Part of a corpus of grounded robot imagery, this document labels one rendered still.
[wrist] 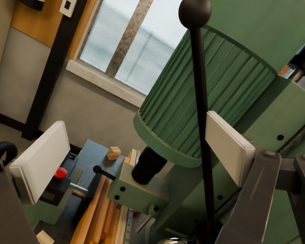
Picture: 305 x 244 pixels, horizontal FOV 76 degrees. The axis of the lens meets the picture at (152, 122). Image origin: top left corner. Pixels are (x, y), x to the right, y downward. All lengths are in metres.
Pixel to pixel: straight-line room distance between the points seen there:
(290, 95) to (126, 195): 0.39
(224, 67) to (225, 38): 0.04
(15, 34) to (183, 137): 1.71
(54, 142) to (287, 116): 0.35
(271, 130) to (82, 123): 1.71
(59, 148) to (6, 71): 1.86
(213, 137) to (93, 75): 1.54
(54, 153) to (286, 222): 0.34
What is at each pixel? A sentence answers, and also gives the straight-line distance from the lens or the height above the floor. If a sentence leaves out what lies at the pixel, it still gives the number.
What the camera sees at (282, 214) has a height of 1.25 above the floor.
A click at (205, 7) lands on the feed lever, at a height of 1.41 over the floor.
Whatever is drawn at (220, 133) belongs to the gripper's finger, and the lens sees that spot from 0.16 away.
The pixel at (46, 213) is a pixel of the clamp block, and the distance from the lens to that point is 0.54.
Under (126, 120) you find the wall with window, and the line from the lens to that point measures 1.84.
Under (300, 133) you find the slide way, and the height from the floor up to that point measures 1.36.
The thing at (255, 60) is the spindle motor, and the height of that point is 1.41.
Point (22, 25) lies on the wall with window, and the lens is 1.86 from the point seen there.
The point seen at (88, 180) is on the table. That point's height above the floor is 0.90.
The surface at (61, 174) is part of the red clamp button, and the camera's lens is 0.48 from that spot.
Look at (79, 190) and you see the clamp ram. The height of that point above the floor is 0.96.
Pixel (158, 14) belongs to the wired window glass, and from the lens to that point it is 1.72.
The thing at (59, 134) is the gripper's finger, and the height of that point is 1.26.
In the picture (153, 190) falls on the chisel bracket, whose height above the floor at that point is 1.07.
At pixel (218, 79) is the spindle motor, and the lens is 0.32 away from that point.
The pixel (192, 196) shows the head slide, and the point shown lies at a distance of 0.45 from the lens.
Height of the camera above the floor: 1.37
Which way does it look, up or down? 22 degrees down
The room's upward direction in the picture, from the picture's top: 33 degrees clockwise
